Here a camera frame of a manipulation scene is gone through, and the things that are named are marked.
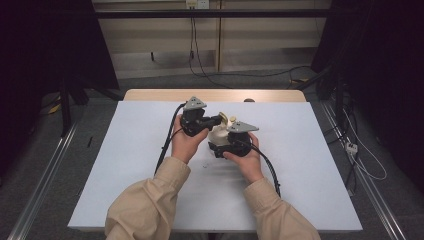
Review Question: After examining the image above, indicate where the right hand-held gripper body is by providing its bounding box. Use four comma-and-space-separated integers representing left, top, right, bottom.
218, 121, 260, 159

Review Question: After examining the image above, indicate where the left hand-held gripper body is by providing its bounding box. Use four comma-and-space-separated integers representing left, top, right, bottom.
179, 96, 218, 138

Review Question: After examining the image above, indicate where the white cup with beige lid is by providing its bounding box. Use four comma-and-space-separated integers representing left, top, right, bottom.
208, 111, 238, 148

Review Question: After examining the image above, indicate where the person's left hand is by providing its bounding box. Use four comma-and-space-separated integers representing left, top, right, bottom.
171, 114, 210, 165

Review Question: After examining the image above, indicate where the person's right hand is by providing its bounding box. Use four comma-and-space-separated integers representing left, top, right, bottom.
222, 132, 265, 185

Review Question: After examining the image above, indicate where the wooden table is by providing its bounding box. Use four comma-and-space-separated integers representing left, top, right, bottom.
123, 88, 307, 103

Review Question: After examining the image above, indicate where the white table mat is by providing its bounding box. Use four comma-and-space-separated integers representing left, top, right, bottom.
67, 100, 364, 233

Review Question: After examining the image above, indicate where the black horizontal bar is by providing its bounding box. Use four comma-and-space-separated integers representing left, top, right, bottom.
94, 9, 331, 19

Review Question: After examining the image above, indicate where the black metal stand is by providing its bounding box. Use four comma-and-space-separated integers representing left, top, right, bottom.
57, 74, 90, 138
294, 64, 348, 132

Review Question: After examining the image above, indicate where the white power strip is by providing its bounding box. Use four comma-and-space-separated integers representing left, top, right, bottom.
345, 141, 359, 156

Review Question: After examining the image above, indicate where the black curtain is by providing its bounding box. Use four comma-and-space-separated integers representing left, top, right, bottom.
311, 0, 424, 193
0, 0, 120, 174

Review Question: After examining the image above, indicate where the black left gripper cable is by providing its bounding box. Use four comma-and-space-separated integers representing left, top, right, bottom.
153, 102, 187, 176

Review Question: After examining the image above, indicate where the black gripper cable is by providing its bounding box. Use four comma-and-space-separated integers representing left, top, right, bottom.
239, 139, 282, 199
153, 102, 187, 176

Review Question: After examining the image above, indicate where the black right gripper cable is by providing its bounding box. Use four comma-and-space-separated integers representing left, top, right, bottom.
239, 139, 282, 199

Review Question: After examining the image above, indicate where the black floor cable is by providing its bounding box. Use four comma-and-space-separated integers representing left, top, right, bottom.
199, 64, 313, 80

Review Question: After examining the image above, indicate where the black hanging wall cable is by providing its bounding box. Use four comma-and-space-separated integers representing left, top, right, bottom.
188, 16, 234, 90

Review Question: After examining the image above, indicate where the bundle of black cables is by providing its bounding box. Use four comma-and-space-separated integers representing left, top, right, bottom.
324, 99, 360, 188

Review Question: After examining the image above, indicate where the white floor cable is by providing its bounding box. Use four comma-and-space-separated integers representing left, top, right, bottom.
342, 109, 389, 182

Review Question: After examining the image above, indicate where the aluminium floor rail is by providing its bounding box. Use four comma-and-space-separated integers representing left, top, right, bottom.
6, 119, 82, 240
319, 99, 408, 240

